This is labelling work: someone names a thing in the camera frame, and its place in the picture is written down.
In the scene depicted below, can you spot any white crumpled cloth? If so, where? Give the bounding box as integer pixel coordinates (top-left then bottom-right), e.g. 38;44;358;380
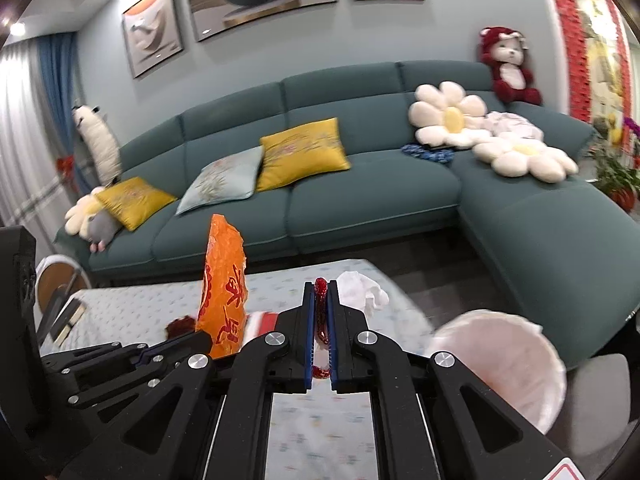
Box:
482;110;545;140

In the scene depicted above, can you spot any round wooden stool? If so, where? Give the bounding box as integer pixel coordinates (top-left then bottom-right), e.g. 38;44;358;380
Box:
35;255;91;314

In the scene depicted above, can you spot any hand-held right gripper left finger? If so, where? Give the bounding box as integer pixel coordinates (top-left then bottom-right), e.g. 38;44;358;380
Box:
50;280;316;480

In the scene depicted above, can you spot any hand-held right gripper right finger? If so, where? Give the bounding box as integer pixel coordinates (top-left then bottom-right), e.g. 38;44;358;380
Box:
327;278;567;480

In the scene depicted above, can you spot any grey sheer curtain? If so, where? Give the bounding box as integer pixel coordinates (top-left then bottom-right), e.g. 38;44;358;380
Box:
0;39;57;232

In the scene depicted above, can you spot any grey plush toy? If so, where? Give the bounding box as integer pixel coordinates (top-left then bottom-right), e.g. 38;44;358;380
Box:
82;209;124;254

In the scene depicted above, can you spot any orange snack packet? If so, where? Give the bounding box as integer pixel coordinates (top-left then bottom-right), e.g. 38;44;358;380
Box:
196;214;250;360

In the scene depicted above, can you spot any teal sectional sofa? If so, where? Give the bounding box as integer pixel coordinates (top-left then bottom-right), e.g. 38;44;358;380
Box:
52;60;640;362

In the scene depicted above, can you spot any blue knitted band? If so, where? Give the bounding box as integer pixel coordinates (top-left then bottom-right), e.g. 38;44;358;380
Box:
414;143;469;164

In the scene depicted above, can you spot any yellow embroidered cushion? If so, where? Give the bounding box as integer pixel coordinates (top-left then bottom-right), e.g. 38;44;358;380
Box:
255;117;351;192
94;176;179;233

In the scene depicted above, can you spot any dark red scrunchie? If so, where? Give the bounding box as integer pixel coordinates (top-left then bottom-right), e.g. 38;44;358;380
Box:
166;316;200;340

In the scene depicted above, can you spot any dark flat book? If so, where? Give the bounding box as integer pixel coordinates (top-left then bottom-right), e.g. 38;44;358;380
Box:
37;295;86;347

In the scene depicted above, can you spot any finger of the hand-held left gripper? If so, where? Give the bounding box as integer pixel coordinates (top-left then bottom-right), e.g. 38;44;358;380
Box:
42;332;214;377
65;354;185;410

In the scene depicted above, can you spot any red paper door garland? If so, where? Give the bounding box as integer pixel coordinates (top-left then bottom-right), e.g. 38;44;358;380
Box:
607;0;634;122
539;0;594;124

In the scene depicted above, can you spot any white tissue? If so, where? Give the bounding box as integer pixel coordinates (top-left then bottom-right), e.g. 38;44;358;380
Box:
335;270;390;311

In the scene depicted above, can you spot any light blue embroidered cushion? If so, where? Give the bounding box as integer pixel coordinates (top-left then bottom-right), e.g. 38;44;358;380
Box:
174;145;265;216

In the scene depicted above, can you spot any long white plush toy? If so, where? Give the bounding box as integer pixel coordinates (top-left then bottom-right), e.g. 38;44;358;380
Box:
71;103;124;186

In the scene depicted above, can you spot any floral tablecloth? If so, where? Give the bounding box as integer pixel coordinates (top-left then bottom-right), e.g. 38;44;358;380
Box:
37;258;436;480

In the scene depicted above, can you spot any red teddy bear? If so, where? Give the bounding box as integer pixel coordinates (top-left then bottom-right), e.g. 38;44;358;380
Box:
477;26;544;107

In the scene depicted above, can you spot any red plastic wrapper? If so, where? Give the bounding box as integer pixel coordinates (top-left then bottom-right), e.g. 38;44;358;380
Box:
312;277;334;380

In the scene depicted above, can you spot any red white paper cup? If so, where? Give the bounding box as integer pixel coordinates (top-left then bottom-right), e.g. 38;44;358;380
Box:
243;311;281;347

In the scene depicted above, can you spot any bin with white liner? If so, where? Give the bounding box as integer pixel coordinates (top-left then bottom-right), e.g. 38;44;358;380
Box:
427;308;568;436

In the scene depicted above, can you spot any blue curtain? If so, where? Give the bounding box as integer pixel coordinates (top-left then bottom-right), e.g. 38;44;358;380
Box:
37;32;81;196

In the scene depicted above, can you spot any framed orange grey painting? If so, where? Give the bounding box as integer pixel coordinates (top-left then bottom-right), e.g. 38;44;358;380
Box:
121;0;185;80

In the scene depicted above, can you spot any white flower cushion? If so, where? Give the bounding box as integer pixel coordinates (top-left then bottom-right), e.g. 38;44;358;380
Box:
64;187;109;239
472;132;580;184
408;81;494;150

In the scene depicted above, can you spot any green plant in red pot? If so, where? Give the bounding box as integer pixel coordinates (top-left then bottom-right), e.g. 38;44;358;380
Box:
586;142;640;212

